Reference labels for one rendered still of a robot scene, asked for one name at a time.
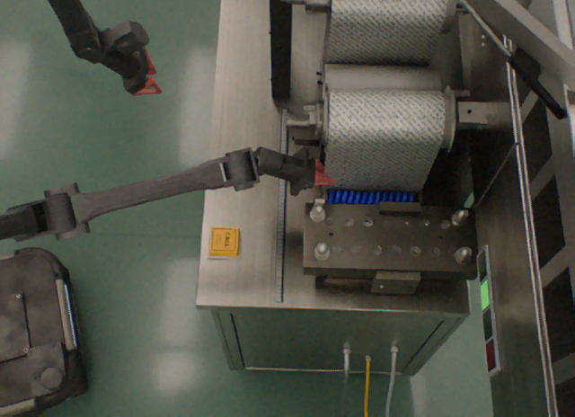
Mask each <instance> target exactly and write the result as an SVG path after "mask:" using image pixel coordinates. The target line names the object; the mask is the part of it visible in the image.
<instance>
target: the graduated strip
mask: <svg viewBox="0 0 575 417"><path fill-rule="evenodd" d="M287 111H290V108H282V123H280V148H279V152H280V153H284V154H288V144H289V129H286V122H287ZM287 201H288V181H287V180H283V179H280V178H279V195H278V221H277V245H276V270H275V294H274V303H284V287H285V259H286V229H287Z"/></svg>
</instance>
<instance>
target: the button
mask: <svg viewBox="0 0 575 417"><path fill-rule="evenodd" d="M239 237H240V228H239V227H228V226H212V227H211V228H210V238H209V249H208V252H209V256H224V257H238V252H239Z"/></svg>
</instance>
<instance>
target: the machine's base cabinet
mask: <svg viewBox="0 0 575 417"><path fill-rule="evenodd" d="M210 313H211V315H212V318H213V321H214V325H215V327H216V328H217V332H218V335H219V338H220V340H221V343H222V346H223V349H224V352H225V355H226V359H227V362H228V366H229V368H230V370H254V371H286V372H315V373H343V357H344V356H343V355H342V354H341V351H342V350H344V349H349V350H352V355H351V356H350V364H349V373H350V374H366V373H367V368H366V362H365V361H364V357H365V356H366V355H368V356H371V359H372V360H371V362H369V374H376V375H391V374H392V360H393V353H392V352H391V347H393V346H396V347H398V352H396V362H395V375H407V376H409V375H410V376H414V375H415V374H416V373H417V372H418V371H419V370H420V369H421V368H422V366H423V365H424V364H425V363H427V362H428V361H429V360H430V359H431V358H432V356H433V354H434V353H435V352H436V351H437V350H438V349H439V348H440V347H441V346H442V344H443V343H444V342H445V341H447V340H448V339H449V338H450V337H451V336H452V334H453V332H454V331H455V330H456V329H457V328H458V327H459V326H460V325H461V324H462V322H463V321H464V320H465V319H466V318H452V317H429V316H421V315H360V314H330V313H298V312H268V311H238V310H210Z"/></svg>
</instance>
